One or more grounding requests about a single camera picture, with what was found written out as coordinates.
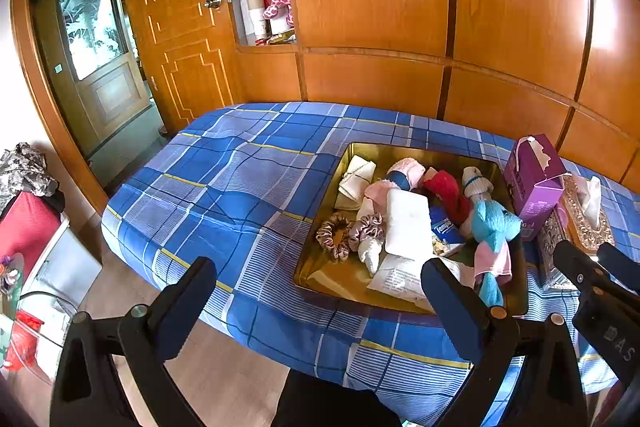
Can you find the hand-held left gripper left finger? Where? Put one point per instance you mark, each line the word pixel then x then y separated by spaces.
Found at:
pixel 192 307

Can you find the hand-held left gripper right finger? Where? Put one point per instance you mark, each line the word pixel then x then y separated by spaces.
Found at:
pixel 445 307

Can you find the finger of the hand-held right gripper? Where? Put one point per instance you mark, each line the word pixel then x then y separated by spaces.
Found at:
pixel 622 267
pixel 590 287

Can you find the white printed plastic packet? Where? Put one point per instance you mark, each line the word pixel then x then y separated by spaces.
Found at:
pixel 400 279

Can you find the blue tissue packet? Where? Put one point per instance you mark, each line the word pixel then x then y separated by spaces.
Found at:
pixel 442 229

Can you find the white towel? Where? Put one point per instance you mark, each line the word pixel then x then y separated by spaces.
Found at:
pixel 371 257

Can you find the white rectangular cushion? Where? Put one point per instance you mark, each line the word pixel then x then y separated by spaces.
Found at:
pixel 407 222

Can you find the teal pink towel toy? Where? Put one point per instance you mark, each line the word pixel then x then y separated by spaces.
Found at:
pixel 492 222

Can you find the red towel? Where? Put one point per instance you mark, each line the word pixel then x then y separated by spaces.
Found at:
pixel 445 192

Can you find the mauve scrunchie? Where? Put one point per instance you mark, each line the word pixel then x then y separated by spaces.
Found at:
pixel 357 232

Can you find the gold tin box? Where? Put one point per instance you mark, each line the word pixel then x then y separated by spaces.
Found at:
pixel 320 277

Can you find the light pink towel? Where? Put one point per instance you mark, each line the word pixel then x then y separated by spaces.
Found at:
pixel 377 197

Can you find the pink towel roll blue band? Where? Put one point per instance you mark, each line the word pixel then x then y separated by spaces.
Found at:
pixel 407 169

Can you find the brown scrunchie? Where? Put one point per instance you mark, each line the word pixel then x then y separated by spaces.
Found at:
pixel 321 234

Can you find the purple tissue box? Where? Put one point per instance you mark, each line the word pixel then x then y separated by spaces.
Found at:
pixel 530 192

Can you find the blue plaid bedsheet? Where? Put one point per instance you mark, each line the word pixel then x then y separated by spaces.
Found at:
pixel 225 187

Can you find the white cabinet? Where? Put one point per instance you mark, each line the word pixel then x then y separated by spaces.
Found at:
pixel 70 267

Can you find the glass side table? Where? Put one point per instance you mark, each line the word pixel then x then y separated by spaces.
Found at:
pixel 50 322

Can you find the person's black clothing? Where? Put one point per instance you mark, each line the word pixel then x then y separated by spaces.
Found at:
pixel 335 402

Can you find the red plastic bag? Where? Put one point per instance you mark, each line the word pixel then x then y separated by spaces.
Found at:
pixel 22 342

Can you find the red suitcase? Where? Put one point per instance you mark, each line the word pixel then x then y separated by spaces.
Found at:
pixel 25 232

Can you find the camouflage clothes pile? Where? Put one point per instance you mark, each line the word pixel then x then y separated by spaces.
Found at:
pixel 25 172

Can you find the gold red wrapped packets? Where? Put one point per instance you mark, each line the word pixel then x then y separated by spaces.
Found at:
pixel 275 39

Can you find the frosted glass panel door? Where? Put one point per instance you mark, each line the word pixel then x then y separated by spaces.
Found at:
pixel 90 32

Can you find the small white box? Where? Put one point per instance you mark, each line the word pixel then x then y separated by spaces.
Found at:
pixel 281 27

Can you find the white paper roll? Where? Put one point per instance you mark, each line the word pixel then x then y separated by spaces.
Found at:
pixel 255 12

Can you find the metal door knob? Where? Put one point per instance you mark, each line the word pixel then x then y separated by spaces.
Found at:
pixel 212 2

